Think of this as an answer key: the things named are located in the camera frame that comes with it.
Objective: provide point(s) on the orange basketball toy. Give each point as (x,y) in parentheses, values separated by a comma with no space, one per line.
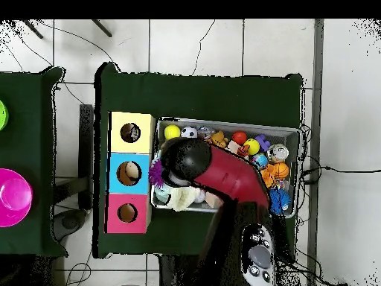
(282,170)

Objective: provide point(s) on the blue globe ball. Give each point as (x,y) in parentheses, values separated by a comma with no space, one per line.
(259,161)

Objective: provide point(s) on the crushed silver drink can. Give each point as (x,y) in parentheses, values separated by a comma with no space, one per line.
(277,152)

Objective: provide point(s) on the pink plastic bowl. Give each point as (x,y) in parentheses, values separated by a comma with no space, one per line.
(15,214)

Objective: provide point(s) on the purple spiky monster toy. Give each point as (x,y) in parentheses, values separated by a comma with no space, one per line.
(155,175)

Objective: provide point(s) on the cream waffle cloth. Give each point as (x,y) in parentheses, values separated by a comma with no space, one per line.
(184,196)

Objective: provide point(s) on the dark green tablecloth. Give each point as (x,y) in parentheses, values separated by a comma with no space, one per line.
(23,89)
(193,95)

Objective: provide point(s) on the yellow smiley face ball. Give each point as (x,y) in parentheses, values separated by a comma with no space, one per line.
(251,146)

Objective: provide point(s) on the shallow clear mesh bin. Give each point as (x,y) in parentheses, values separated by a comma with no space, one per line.
(282,135)

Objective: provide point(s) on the wooden box with three holes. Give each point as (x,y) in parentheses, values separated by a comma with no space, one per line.
(146,143)

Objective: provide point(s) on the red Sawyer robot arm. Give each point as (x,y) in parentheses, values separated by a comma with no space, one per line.
(232,175)

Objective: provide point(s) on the black tripod leg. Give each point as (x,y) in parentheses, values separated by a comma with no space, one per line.
(32,29)
(102,28)

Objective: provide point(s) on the green plastic bowl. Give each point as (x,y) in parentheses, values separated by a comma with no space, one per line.
(2,116)

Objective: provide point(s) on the mint waffle cloth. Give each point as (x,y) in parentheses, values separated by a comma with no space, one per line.
(162,195)

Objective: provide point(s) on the blue spiky rubber ball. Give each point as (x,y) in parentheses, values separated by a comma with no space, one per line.
(279,201)

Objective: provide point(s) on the plain yellow ball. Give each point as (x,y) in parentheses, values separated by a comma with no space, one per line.
(172,132)

